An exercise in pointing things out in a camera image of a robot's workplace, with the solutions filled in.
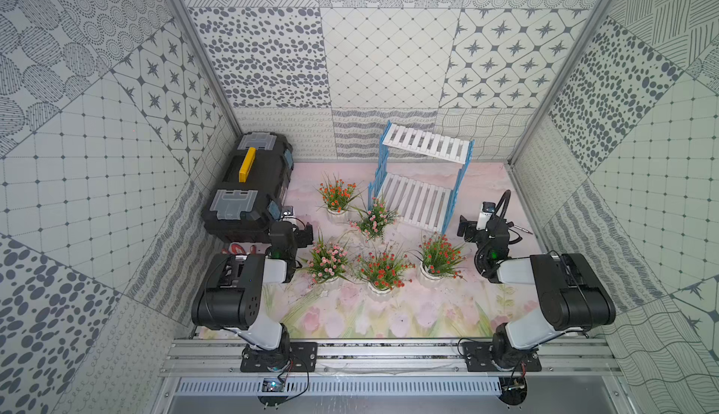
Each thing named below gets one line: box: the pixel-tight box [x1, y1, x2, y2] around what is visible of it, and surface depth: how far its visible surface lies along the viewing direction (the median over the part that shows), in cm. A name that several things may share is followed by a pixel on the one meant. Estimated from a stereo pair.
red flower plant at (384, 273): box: [356, 251, 417, 295], surface depth 78 cm
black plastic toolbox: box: [202, 131, 295, 243], surface depth 90 cm
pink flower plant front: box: [300, 228, 352, 287], surface depth 79 cm
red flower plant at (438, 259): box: [406, 231, 468, 288], surface depth 81 cm
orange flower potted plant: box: [312, 171, 368, 225], surface depth 97 cm
